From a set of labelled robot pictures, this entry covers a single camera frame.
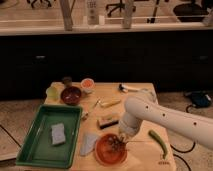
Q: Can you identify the black white handled tool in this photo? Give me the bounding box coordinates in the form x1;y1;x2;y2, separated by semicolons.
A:
118;84;146;93

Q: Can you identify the light green cup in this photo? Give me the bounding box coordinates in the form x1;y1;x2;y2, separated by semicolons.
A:
46;86;59;101

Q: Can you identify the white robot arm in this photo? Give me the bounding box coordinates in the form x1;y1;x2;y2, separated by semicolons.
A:
119;90;213;150

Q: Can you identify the black wooden brush block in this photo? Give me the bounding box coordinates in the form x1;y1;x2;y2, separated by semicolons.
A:
97;115;119;129

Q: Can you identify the black office chair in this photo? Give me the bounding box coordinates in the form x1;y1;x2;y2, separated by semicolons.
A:
105;0;126;17

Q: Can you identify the green plastic tray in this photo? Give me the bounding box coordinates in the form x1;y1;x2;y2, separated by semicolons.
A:
16;105;82;169

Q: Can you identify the yellow banana piece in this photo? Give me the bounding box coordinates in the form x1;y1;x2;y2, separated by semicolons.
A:
100;100;121;108

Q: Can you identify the dark small cup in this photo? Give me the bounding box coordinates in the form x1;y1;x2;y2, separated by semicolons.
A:
62;77;72;87

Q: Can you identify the grey blue sponge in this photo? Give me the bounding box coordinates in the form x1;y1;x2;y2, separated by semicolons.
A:
51;123;66;145

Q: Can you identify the dark bag on floor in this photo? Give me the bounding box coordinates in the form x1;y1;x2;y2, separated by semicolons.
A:
184;91;212;108

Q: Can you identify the grey folded cloth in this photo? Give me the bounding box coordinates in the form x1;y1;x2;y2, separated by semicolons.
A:
80;133;99;156

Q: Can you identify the dark purple grape bunch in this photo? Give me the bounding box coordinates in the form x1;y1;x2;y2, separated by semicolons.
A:
107;136;125;152

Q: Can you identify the metal spoon utensil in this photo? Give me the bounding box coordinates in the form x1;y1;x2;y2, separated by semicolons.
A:
81;99;101;121

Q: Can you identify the small white orange cup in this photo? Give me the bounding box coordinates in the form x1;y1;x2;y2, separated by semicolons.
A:
80;78;95;94

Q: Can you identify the black cable on floor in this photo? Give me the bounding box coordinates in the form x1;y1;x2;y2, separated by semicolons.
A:
169;103;198;171

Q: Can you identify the dark maroon bowl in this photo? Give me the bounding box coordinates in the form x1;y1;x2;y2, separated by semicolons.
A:
60;86;82;105

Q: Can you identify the red orange bowl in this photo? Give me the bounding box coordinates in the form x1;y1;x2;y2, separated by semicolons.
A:
94;133;127;166

